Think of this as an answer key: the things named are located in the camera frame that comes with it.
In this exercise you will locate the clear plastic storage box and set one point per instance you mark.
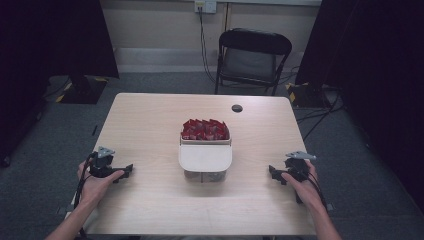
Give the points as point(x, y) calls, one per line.
point(205, 175)

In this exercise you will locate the person's right hand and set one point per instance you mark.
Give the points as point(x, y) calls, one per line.
point(305, 191)

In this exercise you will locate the black folding chair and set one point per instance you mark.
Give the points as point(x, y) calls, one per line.
point(251, 60)

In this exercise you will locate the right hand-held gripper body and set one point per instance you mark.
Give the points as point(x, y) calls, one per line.
point(297, 164)

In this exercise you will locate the small black floor object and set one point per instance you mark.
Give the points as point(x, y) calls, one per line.
point(94, 130)

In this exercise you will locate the person's left hand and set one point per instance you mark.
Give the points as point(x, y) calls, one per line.
point(96, 188)

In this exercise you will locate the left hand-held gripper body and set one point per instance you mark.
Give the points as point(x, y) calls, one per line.
point(101, 162)

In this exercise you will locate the white wall socket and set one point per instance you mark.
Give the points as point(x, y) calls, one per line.
point(205, 6)

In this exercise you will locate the pile of red packets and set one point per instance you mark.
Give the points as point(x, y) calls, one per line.
point(205, 129)

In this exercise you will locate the black stand base striped tape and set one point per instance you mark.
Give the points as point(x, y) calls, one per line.
point(81, 90)
point(305, 95)

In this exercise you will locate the black curtain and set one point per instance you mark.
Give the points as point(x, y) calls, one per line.
point(50, 50)
point(376, 66)

